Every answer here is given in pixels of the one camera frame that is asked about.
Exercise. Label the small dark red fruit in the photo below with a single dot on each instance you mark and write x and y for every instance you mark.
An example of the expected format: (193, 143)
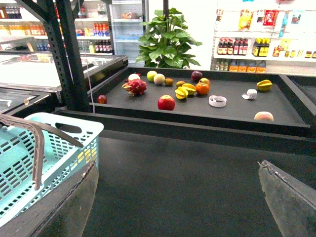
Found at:
(102, 99)

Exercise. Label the yellow star fruit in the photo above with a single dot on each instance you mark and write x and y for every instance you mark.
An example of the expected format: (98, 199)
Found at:
(181, 93)
(191, 89)
(264, 85)

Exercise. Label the glass top freezer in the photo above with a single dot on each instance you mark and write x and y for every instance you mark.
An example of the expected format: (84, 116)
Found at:
(27, 79)

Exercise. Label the light blue plastic basket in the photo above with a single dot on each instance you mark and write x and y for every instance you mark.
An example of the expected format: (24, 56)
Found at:
(17, 145)

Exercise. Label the orange persimmon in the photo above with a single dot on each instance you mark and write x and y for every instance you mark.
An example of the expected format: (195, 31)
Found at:
(202, 88)

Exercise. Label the dark purple fruit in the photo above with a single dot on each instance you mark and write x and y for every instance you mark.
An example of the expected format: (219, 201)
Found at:
(196, 76)

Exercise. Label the pink peach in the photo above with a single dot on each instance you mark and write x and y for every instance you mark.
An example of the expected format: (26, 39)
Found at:
(263, 115)

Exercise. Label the pink dragon fruit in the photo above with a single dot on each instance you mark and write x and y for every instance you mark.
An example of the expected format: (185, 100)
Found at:
(135, 87)

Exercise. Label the yellow mango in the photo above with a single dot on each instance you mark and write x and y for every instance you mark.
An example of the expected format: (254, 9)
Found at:
(87, 155)

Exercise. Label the black fruit display tray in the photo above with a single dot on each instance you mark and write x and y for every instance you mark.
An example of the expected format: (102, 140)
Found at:
(294, 113)

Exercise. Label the red yellow mango fruit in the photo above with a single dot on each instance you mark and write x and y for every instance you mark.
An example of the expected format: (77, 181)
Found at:
(205, 81)

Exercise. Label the green apple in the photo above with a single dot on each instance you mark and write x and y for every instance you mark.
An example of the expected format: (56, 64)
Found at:
(151, 75)

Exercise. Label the green potted plant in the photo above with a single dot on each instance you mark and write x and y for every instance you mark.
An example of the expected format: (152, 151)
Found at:
(165, 43)

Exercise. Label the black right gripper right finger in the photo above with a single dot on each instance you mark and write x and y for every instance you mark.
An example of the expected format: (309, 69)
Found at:
(291, 202)

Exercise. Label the black metal shelf post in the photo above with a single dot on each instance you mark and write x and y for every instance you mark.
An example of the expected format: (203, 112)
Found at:
(71, 76)

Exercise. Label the white sauce bottle shelf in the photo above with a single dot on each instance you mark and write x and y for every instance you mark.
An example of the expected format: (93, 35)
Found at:
(276, 36)

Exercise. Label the white onion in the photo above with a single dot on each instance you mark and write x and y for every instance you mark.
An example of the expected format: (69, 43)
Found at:
(133, 76)

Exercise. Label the grey basket handle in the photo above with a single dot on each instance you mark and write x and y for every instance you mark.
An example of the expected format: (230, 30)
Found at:
(61, 134)
(39, 144)

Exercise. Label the white tape roll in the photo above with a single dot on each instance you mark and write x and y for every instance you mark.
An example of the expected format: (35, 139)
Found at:
(217, 101)

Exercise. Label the red apple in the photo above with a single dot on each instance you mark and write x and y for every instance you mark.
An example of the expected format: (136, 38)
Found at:
(166, 102)

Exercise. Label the glass door fridge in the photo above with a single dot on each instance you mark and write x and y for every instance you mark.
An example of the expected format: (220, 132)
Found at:
(126, 24)

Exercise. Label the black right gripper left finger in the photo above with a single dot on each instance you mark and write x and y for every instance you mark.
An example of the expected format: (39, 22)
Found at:
(62, 213)

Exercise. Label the white drinks shelf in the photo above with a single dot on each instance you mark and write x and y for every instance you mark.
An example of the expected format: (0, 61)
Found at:
(58, 18)

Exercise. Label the brown kiwi fruit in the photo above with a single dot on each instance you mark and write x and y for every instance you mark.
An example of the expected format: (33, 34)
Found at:
(180, 83)
(169, 82)

